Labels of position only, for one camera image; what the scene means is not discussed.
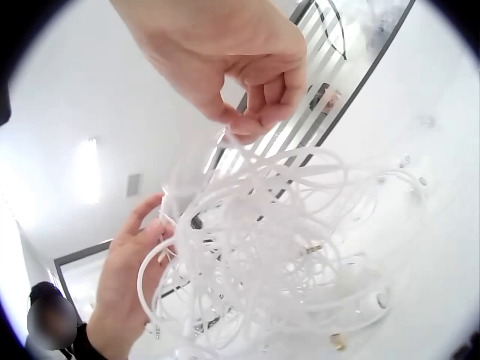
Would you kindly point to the person's left hand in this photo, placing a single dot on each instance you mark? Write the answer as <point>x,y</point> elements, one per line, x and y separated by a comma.
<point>120,285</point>

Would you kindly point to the person's right hand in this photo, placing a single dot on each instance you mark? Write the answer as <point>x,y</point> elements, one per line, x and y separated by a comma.
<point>210,41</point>

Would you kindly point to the person's left fingers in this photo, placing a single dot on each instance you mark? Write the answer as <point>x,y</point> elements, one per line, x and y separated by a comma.
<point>150,230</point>

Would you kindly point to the person's right fingers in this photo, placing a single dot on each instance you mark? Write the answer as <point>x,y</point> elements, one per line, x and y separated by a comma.
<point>290,92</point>

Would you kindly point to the person's right index finger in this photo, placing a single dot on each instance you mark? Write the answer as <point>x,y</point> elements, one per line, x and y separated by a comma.
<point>255,77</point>

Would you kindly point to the person's right thumb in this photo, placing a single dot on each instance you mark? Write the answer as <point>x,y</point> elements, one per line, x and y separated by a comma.
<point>210,103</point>

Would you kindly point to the grey ceiling vent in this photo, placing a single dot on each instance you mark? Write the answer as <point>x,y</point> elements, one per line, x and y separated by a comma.
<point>134,185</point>

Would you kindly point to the striped frosted glass partition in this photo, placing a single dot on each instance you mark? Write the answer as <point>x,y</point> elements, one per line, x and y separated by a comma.
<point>322,26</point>

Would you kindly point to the white ceiling lamp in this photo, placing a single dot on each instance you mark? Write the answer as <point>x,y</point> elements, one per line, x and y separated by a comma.
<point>89,168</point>

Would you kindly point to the grey door frame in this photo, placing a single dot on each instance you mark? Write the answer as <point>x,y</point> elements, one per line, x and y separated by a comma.
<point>82,252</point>

